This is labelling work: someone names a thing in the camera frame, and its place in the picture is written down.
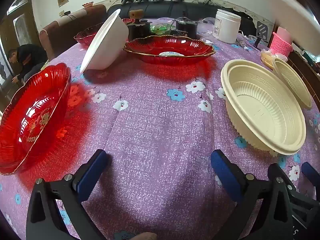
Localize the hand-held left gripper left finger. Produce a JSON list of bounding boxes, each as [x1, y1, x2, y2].
[[26, 149, 108, 240]]

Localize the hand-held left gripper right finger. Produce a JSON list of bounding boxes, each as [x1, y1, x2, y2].
[[210, 149, 293, 240]]

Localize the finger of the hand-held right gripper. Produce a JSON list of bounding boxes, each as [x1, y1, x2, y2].
[[301, 162, 320, 188]]

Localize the large cream plastic bowl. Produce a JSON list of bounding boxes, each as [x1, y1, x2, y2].
[[220, 59, 307, 157]]

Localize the large red plate gold lettering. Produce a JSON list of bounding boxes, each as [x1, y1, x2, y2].
[[0, 62, 72, 175]]

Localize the small cream plastic bowl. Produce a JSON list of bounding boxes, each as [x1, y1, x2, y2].
[[272, 58, 313, 110]]

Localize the white bowl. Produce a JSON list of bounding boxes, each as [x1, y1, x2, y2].
[[79, 9, 129, 74]]

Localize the red plate with white sticker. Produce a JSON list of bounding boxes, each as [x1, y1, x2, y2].
[[123, 35, 216, 64]]

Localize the purple floral tablecloth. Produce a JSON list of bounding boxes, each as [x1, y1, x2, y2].
[[0, 17, 320, 240]]

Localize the dark wooden chair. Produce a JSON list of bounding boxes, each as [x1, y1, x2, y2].
[[287, 42, 320, 92]]

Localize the tan round object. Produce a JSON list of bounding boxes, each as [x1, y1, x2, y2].
[[261, 50, 275, 69]]

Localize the bottle with pink knitted sleeve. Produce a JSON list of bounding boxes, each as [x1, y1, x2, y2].
[[269, 27, 293, 57]]

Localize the red gold-rimmed plate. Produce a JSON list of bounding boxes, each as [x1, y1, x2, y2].
[[74, 22, 107, 46]]

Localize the brown sofa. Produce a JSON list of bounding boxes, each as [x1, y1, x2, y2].
[[39, 4, 107, 61]]

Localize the white plastic jar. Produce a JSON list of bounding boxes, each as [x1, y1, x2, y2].
[[213, 9, 242, 44]]

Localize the grey printed stand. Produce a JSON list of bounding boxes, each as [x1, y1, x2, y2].
[[254, 21, 270, 47]]

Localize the black labelled cylinder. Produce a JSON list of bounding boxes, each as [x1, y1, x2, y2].
[[175, 17, 198, 39]]

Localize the black jar with wooden stopper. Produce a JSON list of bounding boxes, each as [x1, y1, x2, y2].
[[127, 9, 153, 40]]

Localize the green packets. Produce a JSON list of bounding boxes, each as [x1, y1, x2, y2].
[[151, 24, 173, 34]]

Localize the black sofa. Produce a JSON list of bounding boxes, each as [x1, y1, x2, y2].
[[107, 1, 256, 34]]

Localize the wooden door with glass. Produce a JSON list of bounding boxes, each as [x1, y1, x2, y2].
[[0, 0, 33, 55]]

